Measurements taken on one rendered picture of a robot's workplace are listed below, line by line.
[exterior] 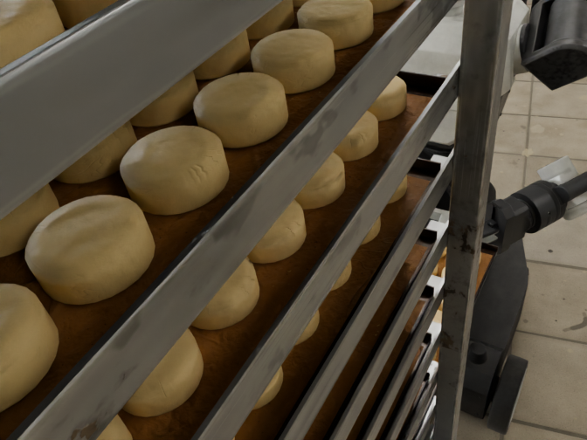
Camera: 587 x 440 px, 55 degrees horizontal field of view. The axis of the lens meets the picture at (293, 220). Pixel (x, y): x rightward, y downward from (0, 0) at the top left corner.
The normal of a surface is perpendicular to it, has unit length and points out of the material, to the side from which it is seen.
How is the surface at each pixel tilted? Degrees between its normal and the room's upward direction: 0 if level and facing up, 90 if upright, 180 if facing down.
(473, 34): 90
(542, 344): 0
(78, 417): 90
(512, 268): 0
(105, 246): 0
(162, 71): 90
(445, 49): 45
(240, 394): 90
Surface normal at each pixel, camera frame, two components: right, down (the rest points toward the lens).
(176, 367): -0.13, -0.73
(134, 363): 0.86, 0.25
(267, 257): 0.04, 0.67
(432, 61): -0.51, 0.63
